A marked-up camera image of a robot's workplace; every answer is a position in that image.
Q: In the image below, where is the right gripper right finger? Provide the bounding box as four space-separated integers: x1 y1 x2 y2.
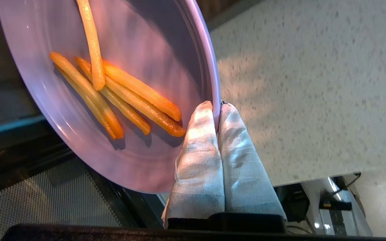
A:
218 102 287 221

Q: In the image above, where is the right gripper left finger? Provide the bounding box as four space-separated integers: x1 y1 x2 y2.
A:
162 101 226 229

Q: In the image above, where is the purple plate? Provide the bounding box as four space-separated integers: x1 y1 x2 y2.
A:
0 0 221 194

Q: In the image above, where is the dark glass microwave door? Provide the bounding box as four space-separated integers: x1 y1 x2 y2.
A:
0 115 167 231

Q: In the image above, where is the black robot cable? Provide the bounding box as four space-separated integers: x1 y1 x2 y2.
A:
334 172 362 198

